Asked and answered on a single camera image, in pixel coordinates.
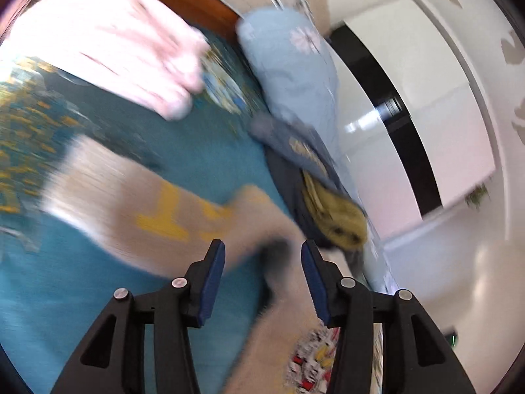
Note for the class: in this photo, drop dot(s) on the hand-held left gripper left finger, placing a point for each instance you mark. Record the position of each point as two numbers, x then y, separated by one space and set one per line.
211 287

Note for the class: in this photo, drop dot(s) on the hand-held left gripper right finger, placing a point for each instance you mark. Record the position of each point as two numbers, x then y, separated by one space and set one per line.
318 287

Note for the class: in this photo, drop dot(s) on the beige fluffy sweater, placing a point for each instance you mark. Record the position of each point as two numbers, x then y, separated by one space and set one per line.
123 205

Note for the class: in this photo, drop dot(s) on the olive green knit garment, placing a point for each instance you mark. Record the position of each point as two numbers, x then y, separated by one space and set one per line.
340 217

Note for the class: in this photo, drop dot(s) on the white glossy wardrobe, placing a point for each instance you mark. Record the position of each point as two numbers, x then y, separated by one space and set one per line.
451 131

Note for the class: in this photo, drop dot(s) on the blue daisy pillow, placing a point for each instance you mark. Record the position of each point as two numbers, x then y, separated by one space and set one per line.
295 74

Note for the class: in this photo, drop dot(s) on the pink fleece garment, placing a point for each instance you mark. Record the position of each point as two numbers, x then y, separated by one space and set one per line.
115 49

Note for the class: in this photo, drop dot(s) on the green wall plant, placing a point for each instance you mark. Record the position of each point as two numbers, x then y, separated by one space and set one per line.
478 196

